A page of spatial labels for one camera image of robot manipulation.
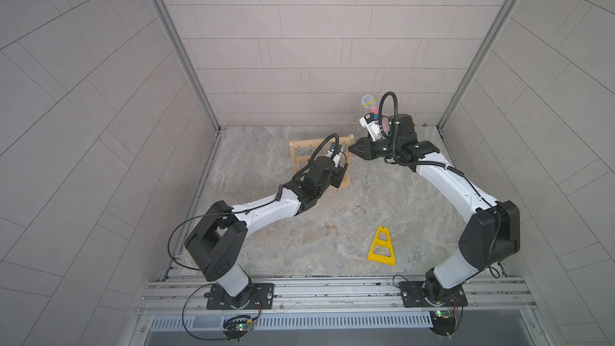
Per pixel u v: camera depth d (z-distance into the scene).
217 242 0.43
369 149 0.69
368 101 0.90
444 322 0.69
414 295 0.71
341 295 0.72
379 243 0.81
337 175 0.64
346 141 0.79
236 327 0.65
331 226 0.85
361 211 0.89
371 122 0.71
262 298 0.71
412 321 0.68
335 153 0.68
